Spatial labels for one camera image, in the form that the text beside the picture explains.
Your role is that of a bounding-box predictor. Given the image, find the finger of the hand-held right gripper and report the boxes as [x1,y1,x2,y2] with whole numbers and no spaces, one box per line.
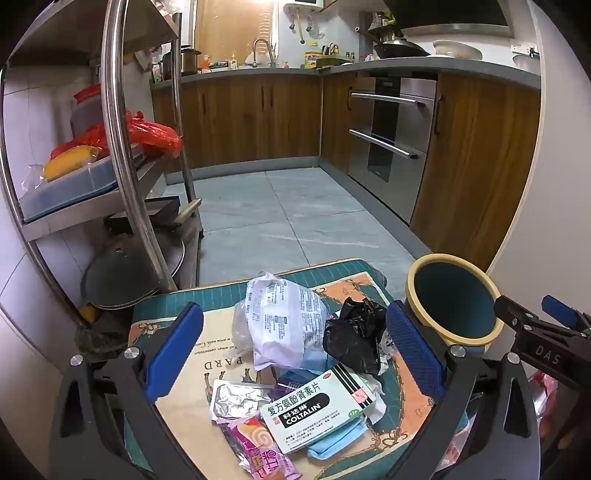
[494,295,539,330]
[542,295,591,329]

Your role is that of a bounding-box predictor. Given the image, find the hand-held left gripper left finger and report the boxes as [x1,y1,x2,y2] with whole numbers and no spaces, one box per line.
[48,302,206,480]

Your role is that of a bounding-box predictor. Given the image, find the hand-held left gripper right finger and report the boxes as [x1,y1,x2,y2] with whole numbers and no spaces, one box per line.
[385,300,541,480]

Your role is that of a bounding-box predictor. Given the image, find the teal bin with yellow rim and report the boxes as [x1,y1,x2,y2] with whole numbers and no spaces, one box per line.
[405,253,505,347]

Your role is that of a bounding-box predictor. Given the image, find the black plastic bag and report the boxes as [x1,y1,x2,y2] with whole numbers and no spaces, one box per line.
[322,296,389,376]

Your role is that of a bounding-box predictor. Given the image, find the white printed plastic package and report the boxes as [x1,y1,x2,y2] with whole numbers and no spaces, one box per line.
[231,272,340,370]

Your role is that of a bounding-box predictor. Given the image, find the blue face mask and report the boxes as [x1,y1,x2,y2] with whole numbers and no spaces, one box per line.
[307,422,370,460]

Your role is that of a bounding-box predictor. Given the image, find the green and white medicine box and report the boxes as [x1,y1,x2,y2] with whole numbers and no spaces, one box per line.
[259,364,376,455]

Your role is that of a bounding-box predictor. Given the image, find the printed teal and orange mat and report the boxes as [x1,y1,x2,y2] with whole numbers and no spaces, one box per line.
[124,258,467,480]

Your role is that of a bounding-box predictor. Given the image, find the silver foil blister pack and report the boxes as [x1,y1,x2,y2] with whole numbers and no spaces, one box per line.
[210,379,273,422]

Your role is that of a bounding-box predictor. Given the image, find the glass pot lid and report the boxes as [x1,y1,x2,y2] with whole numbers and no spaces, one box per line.
[82,233,185,310]

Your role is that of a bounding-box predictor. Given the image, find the pink snack wrapper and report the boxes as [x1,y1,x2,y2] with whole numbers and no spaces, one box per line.
[217,413,303,480]

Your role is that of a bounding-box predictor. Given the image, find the wooden tall cabinet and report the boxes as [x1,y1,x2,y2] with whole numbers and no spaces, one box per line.
[410,71,541,273]

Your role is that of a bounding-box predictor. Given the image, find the black box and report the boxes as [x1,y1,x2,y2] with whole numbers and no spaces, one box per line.
[104,196,181,232]

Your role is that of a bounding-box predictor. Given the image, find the grey blue tray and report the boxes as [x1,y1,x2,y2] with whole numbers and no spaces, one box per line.
[21,152,144,222]

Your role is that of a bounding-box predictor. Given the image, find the stainless steel oven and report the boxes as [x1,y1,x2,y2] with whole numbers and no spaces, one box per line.
[347,76,437,224]

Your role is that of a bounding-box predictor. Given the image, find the red plastic bag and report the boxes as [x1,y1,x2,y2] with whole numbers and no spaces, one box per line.
[124,110,183,158]

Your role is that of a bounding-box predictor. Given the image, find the yellow packet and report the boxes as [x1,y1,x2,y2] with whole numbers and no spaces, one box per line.
[44,144,100,182]

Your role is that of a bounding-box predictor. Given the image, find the stainless steel rack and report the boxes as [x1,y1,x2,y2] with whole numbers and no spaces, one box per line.
[0,0,206,333]

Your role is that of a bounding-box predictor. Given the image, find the wooden base cabinets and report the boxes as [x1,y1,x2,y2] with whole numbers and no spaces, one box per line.
[152,74,356,175]

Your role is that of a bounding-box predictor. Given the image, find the jar with red lid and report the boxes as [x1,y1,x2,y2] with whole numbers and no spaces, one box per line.
[70,84,105,139]

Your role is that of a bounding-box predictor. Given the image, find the grey kitchen countertop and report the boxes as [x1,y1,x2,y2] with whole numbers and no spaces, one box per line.
[150,54,543,90]

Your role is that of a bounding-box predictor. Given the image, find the white bowl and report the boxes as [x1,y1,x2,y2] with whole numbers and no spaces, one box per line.
[433,40,483,61]

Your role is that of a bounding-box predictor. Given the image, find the black wok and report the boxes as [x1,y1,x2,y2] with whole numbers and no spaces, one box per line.
[360,28,430,58]

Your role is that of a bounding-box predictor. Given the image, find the range hood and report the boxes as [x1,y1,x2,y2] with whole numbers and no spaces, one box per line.
[383,0,515,40]

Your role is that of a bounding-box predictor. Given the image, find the chrome faucet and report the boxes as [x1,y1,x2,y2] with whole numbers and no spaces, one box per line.
[252,38,278,69]

